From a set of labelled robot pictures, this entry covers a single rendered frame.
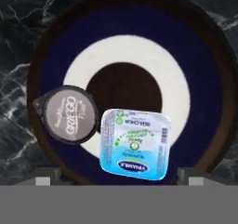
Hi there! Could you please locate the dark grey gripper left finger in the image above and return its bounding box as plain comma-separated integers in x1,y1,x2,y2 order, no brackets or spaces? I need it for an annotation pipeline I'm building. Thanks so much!
19,166,63,187

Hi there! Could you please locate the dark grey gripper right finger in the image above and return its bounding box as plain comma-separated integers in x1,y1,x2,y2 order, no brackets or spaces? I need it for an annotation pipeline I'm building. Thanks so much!
177,166,221,187

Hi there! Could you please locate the round black grey yogurt container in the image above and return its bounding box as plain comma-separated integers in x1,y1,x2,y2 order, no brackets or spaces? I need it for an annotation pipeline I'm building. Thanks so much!
32,85,101,146

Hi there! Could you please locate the square white blue yogurt container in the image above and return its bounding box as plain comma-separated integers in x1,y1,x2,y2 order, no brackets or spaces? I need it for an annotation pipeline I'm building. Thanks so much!
99,108,173,181

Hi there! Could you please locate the brown blue white round plate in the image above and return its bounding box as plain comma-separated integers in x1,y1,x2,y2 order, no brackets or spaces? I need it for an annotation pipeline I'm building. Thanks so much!
26,0,237,187

